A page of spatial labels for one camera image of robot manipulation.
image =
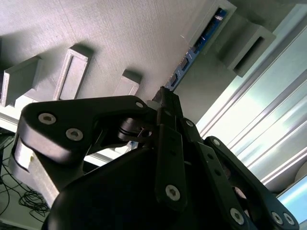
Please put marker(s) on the blue RAM stick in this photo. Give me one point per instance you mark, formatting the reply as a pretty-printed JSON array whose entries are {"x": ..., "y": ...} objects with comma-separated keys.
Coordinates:
[{"x": 190, "y": 56}]

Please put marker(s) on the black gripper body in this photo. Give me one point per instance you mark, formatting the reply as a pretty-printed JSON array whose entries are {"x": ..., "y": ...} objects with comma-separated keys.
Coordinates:
[{"x": 108, "y": 198}]

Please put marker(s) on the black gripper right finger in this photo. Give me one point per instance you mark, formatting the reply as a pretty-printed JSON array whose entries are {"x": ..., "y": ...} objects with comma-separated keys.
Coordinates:
[{"x": 211, "y": 163}]

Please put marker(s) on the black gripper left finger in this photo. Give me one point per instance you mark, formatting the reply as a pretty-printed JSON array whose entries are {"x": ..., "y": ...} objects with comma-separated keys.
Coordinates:
[{"x": 72, "y": 112}]

